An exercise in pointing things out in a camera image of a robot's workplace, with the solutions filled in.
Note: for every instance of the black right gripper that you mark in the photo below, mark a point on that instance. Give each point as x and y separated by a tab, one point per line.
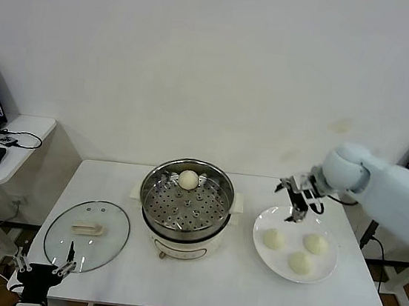
301	198

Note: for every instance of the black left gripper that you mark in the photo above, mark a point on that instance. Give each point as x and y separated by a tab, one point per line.
38	278

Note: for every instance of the white steamed baozi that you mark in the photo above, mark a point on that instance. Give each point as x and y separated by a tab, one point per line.
301	263
189	179
315	244
273	239

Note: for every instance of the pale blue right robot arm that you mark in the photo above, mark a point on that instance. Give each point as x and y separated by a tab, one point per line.
390	190

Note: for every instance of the stainless steel steamer basket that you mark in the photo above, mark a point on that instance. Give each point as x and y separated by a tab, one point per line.
186	210

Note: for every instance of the white round plate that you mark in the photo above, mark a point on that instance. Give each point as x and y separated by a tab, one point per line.
293	220

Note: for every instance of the round glass pot lid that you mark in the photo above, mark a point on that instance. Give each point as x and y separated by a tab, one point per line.
102	252

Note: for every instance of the cream electric cooker base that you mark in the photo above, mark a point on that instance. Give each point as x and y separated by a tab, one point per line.
185	247

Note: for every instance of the white side table with mouse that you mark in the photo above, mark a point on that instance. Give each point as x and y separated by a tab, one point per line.
32	128

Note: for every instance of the white side table with sticker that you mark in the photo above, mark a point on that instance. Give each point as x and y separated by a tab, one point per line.
401	285

